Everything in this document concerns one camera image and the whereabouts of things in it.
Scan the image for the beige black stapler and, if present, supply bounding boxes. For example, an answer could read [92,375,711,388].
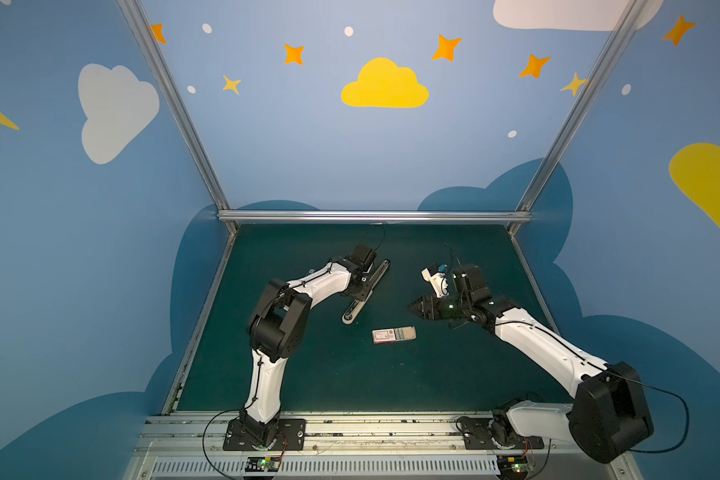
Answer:
[341,259,391,325]

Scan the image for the red white staple box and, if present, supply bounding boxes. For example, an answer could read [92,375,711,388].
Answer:
[372,326,417,344]

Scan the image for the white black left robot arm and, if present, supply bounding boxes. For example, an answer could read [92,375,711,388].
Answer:
[238,244,391,448]

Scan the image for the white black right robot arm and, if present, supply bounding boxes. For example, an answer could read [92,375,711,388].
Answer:
[408,264,654,464]

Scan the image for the aluminium back crossbar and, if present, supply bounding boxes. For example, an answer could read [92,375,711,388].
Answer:
[217,209,532,224]

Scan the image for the right green circuit board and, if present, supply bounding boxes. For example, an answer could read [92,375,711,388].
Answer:
[496,456,530,480]

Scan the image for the green circuit board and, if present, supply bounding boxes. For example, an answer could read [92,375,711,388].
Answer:
[244,457,281,473]
[496,456,530,480]

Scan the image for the left green circuit board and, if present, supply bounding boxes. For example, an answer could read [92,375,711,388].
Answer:
[244,457,281,473]

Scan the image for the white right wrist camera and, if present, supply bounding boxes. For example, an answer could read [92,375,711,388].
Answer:
[421,264,448,298]

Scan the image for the right aluminium frame post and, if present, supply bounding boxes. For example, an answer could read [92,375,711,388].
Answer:
[507,0,649,238]

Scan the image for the aluminium frame post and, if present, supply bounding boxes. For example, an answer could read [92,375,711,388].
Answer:
[507,0,649,238]
[117,0,229,214]

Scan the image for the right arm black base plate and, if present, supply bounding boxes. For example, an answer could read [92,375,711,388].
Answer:
[456,416,545,450]

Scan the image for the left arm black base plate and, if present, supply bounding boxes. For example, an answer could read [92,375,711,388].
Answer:
[222,418,307,452]

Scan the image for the aluminium front rail frame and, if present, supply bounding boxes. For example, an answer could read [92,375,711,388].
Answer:
[124,411,642,479]

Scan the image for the left aluminium frame post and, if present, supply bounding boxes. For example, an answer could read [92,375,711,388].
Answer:
[117,0,229,214]

